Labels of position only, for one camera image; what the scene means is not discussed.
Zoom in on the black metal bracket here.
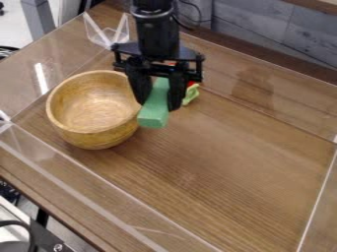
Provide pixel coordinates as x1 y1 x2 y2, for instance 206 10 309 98
31 220 76 252

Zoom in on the black cable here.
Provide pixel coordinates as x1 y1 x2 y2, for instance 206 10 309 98
0 220 43 252

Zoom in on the clear acrylic corner bracket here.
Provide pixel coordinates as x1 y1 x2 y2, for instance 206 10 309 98
83 13 130 49

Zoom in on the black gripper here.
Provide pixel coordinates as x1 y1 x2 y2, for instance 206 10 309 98
111 42 206 111

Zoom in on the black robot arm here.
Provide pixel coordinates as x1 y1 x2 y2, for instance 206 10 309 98
111 0 206 111

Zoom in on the brown wooden bowl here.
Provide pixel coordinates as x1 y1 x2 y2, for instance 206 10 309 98
46 70 140 150

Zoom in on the clear acrylic tray wall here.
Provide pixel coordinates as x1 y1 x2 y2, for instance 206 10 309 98
0 118 221 252

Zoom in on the red plush strawberry toy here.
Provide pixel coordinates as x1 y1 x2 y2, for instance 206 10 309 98
182 81 201 106

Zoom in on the grey table leg post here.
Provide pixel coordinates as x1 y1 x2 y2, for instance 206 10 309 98
20 0 55 40

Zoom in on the green rectangular stick block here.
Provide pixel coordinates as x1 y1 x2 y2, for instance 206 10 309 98
136 78 170 129

